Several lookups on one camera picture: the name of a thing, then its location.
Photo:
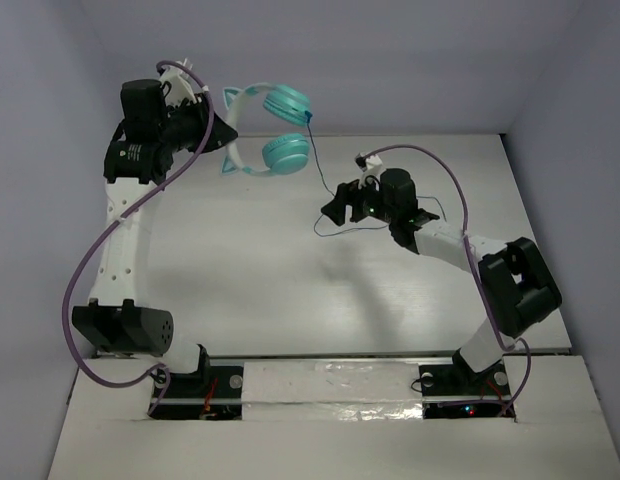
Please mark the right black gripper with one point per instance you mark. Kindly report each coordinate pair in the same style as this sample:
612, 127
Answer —
351, 195

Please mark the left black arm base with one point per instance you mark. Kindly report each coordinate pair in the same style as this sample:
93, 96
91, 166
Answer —
218, 397

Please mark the aluminium rail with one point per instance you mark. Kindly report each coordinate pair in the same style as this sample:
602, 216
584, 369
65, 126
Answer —
378, 355

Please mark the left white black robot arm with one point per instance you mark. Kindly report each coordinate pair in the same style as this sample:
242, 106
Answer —
160, 119

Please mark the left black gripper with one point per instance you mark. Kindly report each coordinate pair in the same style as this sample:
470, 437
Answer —
205, 125

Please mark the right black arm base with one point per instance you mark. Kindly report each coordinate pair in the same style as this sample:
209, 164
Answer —
444, 397

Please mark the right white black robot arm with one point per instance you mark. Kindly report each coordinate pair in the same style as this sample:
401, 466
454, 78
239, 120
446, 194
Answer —
513, 279

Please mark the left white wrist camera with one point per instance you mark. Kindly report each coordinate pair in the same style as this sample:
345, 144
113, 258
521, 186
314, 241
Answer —
177, 86

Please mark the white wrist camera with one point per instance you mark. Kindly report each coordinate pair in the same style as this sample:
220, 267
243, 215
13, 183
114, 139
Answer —
177, 86
371, 166

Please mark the teal cat-ear headphones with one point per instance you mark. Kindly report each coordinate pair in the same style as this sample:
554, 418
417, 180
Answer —
276, 112

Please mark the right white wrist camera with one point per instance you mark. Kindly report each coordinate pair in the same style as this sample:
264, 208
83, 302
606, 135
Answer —
371, 166

